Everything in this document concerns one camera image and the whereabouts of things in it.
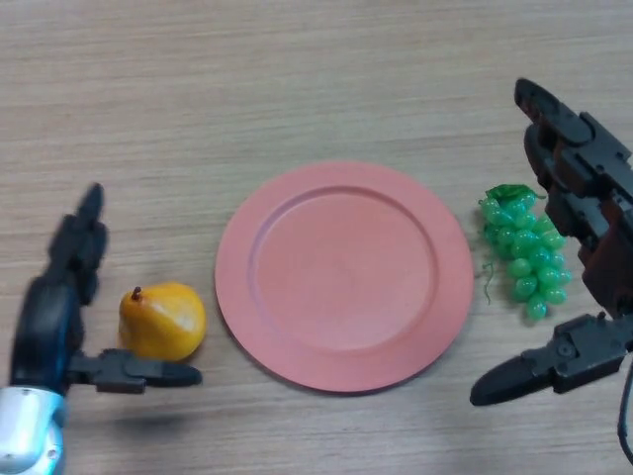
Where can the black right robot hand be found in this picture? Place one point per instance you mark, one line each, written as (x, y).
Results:
(598, 183)

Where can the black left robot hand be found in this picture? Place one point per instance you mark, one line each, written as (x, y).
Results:
(44, 326)

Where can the yellow pear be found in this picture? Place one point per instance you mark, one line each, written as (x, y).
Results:
(163, 321)

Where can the pink round plate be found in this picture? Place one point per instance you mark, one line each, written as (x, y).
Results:
(346, 282)

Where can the green grape bunch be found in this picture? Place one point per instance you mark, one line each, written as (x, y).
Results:
(529, 247)

